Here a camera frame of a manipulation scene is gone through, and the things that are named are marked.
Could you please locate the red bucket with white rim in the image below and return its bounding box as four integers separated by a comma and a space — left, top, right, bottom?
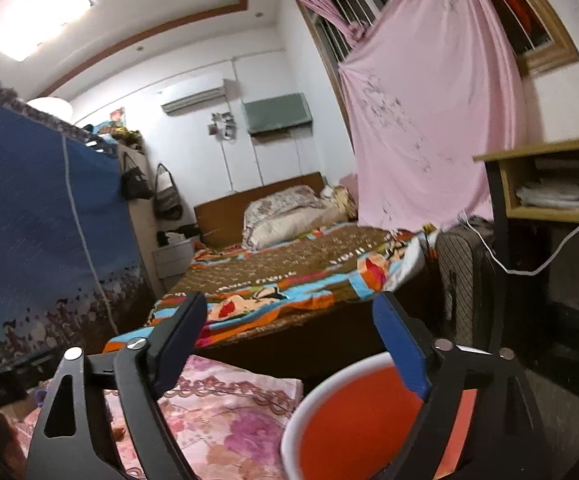
279, 351, 477, 480

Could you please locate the rectangular ceiling light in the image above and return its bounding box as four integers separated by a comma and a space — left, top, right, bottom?
0, 0, 95, 63

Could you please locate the pink floral blanket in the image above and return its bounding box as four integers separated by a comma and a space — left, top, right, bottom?
0, 354, 304, 480

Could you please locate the white cable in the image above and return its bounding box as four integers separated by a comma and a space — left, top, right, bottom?
457, 199, 579, 277

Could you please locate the dark suitcase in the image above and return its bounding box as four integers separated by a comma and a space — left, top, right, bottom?
434, 217, 503, 356

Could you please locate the white nightstand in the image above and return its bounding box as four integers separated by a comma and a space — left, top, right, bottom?
152, 237, 201, 286

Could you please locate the red hanging cloth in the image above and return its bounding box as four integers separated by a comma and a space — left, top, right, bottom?
464, 0, 553, 56

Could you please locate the pink curtain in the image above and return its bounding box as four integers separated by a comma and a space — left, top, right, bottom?
276, 0, 420, 46

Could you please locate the black handbag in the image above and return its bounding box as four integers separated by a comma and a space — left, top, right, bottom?
120, 151, 154, 201

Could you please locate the pink hanging sheet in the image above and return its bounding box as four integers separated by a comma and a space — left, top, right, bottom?
337, 0, 527, 233

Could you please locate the barred window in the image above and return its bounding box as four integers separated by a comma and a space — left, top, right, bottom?
294, 0, 579, 116

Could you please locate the white and black tote bag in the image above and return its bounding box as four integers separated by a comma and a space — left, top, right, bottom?
153, 162, 184, 221

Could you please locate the bed with colourful blanket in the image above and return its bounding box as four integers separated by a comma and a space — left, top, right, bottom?
103, 224, 433, 353

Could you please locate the stack of white papers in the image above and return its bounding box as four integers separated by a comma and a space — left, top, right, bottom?
514, 182, 579, 211

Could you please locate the white air conditioner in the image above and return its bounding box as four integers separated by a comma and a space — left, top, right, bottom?
159, 79, 226, 115

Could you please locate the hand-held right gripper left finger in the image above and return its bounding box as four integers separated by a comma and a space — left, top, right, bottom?
25, 291, 207, 480

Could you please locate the floral pillow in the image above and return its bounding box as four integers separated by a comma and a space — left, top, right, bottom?
242, 185, 357, 251

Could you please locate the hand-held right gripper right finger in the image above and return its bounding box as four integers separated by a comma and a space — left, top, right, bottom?
372, 291, 553, 480

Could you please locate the blue dotted wardrobe cover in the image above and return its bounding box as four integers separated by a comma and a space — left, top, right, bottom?
0, 77, 157, 373

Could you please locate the wall socket with plugs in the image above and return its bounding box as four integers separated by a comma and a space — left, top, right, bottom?
206, 111, 237, 143

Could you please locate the wooden bed headboard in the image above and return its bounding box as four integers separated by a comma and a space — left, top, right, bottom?
193, 171, 326, 250

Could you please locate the round white lamp shade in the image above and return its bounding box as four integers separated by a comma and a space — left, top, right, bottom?
26, 96, 74, 123

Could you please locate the green covered wall television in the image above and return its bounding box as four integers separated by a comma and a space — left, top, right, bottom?
242, 92, 314, 136

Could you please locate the wooden desk with shelf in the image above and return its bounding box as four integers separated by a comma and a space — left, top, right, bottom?
472, 136, 579, 396

